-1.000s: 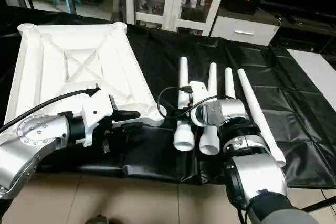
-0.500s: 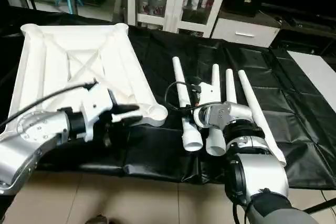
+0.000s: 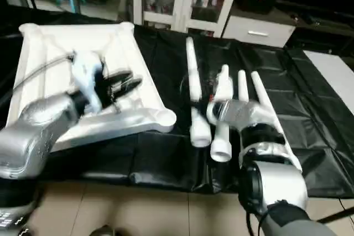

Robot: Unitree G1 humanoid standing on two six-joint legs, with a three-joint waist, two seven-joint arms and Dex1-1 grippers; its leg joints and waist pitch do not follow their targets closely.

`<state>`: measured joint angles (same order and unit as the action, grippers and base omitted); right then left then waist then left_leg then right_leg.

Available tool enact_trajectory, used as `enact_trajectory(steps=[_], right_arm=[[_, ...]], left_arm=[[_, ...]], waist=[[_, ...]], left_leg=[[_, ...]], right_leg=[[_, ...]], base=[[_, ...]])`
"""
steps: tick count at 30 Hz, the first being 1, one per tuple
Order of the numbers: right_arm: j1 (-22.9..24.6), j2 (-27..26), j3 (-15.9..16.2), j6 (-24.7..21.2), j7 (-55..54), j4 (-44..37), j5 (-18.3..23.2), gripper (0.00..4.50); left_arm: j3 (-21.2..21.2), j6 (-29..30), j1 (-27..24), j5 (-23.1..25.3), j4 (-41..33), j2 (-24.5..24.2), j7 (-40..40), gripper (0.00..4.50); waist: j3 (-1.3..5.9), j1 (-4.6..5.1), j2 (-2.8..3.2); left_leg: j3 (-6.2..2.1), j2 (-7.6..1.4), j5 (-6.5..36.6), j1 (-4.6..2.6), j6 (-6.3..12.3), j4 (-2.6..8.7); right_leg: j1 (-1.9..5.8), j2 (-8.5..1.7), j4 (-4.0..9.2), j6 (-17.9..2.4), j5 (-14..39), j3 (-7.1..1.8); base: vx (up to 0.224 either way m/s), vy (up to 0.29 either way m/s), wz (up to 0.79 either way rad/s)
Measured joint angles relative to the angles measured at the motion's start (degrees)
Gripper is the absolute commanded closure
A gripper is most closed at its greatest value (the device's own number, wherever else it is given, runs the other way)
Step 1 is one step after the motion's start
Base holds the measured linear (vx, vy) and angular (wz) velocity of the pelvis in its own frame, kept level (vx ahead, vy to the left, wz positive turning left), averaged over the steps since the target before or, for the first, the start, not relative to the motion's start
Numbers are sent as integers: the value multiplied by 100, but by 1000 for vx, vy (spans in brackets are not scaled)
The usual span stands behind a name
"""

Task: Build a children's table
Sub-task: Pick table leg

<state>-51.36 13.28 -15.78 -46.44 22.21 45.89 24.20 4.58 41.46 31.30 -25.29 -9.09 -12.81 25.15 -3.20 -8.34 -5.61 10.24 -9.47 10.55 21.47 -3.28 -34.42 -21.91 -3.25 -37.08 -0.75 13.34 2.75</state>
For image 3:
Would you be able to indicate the white plastic table leg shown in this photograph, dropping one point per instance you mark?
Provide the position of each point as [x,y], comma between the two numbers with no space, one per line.
[193,75]
[243,84]
[263,95]
[221,142]

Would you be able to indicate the white plastic table top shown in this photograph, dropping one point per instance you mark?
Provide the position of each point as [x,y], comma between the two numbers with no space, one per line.
[61,42]

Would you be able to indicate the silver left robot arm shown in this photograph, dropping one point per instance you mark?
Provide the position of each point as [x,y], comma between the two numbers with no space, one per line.
[38,131]

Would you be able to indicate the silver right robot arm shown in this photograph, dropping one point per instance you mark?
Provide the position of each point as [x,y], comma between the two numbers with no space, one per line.
[271,181]

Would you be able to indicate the black work mat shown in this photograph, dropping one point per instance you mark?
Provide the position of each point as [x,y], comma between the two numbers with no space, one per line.
[166,70]

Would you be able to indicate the white drawer unit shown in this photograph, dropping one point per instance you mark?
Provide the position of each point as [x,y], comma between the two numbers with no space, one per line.
[257,30]

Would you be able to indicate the white flat board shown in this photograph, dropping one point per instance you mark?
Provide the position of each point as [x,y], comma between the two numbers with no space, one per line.
[334,73]

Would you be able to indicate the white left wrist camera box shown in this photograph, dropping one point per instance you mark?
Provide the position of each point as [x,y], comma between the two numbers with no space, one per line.
[88,78]

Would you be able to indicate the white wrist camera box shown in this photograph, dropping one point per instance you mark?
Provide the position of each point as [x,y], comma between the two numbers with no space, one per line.
[88,78]
[224,92]

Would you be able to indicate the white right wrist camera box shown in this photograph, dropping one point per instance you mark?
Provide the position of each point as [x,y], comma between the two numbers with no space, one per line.
[224,92]

